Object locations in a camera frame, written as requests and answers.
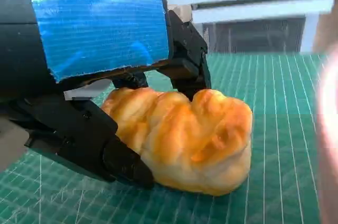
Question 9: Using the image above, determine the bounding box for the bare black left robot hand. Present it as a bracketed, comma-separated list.
[0, 0, 212, 189]

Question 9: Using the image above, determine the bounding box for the pink bowl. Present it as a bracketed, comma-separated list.
[315, 46, 338, 224]

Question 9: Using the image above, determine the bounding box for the green cutting mat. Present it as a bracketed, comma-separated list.
[0, 53, 338, 224]

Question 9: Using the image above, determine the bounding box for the long twisted bread loaf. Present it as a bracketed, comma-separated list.
[101, 87, 254, 197]

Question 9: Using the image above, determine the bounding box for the narrow white mesh cabinet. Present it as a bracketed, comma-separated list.
[158, 0, 336, 53]

